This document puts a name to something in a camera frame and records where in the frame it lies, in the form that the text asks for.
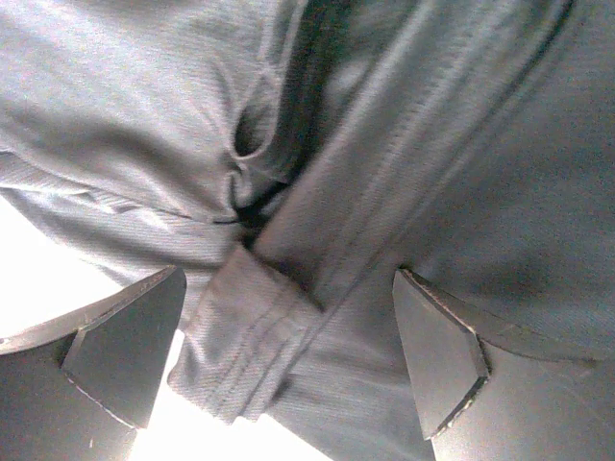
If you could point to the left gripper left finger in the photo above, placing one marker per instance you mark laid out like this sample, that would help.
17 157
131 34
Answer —
81 386

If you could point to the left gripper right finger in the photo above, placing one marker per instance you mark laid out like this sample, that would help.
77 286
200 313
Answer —
489 389

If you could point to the black t-shirt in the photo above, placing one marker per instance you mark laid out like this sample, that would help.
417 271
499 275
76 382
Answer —
292 156

